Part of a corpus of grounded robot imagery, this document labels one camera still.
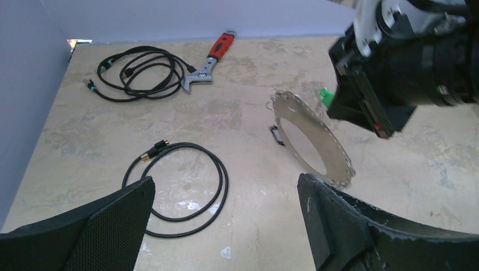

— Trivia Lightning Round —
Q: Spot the coiled black cable far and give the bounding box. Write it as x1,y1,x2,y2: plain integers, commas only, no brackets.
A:
82,45,198,103

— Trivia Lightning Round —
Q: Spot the coiled black cable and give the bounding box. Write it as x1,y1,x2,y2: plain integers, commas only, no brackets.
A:
82,45,198,103
121,139,230,239

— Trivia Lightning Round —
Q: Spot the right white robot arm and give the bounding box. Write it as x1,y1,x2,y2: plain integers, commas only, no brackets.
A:
327,1,478,138

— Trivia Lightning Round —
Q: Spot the black key tag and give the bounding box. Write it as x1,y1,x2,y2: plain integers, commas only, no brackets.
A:
269,125,285,146

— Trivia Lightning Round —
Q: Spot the small green key tag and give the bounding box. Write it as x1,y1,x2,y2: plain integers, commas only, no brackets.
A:
318,88,334,108

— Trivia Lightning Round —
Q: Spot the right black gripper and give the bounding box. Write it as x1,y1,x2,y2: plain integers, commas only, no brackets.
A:
326,22,418,140

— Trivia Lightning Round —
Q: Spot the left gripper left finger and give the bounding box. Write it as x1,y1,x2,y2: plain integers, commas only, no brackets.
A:
1,177,155,270

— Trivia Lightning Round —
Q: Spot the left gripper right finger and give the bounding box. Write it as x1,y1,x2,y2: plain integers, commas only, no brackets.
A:
297,173,478,270

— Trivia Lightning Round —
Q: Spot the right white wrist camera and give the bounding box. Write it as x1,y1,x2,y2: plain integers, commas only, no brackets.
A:
332,0,400,57

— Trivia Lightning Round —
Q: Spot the coiled black cable near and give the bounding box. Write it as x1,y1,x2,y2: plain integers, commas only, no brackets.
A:
121,139,230,239

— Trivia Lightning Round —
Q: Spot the red handled adjustable wrench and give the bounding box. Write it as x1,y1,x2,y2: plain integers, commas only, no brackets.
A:
181,29,236,94

